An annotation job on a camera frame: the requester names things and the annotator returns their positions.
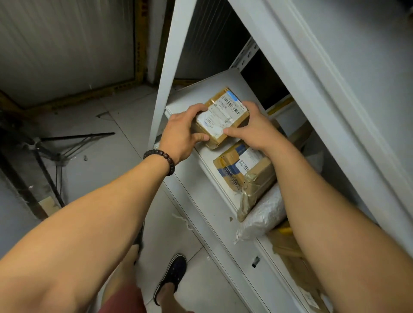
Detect person's right hand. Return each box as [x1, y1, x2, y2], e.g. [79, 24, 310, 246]
[222, 101, 288, 155]

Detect person's left hand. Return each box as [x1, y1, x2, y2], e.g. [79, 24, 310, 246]
[158, 103, 210, 165]

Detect blue checkered cardboard box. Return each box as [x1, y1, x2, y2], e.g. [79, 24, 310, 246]
[213, 140, 278, 194]

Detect small taped box blue corner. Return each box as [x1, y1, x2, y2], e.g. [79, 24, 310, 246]
[193, 87, 251, 150]

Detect string-tied cardboard parcel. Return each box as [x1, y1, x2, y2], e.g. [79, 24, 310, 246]
[237, 174, 278, 223]

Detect white metal shelf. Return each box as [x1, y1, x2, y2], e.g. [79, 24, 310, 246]
[148, 0, 413, 313]

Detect grey bubble mailer parcel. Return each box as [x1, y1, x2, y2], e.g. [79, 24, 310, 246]
[235, 151, 323, 244]

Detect person's left forearm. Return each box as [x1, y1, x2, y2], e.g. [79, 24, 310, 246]
[0, 158, 172, 313]

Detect person's right forearm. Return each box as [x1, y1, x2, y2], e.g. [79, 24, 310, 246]
[264, 141, 413, 313]

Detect person's black shoe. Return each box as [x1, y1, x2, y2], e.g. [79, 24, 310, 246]
[153, 254, 188, 305]
[134, 222, 145, 265]

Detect person's red trouser leg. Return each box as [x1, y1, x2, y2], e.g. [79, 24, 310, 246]
[98, 283, 148, 313]

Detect black tripod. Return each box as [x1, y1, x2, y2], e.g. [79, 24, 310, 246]
[0, 109, 115, 207]

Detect corrugated metal shutter panel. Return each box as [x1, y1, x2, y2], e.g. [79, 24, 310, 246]
[0, 0, 136, 107]

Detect dark bead bracelet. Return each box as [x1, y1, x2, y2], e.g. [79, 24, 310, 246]
[143, 149, 176, 176]

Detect yellow taped panel frame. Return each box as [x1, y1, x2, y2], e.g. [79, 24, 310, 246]
[0, 0, 149, 117]

